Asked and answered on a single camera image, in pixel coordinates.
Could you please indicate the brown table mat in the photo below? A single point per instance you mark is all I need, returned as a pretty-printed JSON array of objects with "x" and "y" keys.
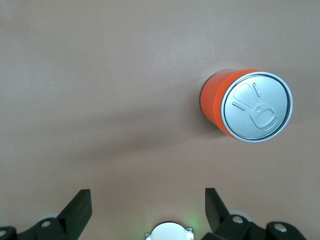
[{"x": 100, "y": 75}]

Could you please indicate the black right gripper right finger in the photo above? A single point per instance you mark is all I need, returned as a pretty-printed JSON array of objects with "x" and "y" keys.
[{"x": 225, "y": 227}]

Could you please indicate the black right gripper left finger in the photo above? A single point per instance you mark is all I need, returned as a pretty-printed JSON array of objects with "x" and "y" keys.
[{"x": 50, "y": 230}]

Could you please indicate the large orange can, silver lid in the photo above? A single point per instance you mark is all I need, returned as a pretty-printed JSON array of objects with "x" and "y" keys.
[{"x": 255, "y": 107}]

